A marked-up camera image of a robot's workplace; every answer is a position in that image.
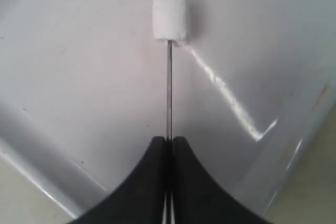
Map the white marshmallow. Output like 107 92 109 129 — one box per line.
152 0 190 45

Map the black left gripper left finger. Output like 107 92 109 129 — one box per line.
71 136 167 224

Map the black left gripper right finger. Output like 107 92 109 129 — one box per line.
171 136 265 223

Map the white plastic tray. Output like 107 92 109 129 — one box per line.
1 0 335 217

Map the thin metal skewer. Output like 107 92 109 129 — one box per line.
165 34 173 223

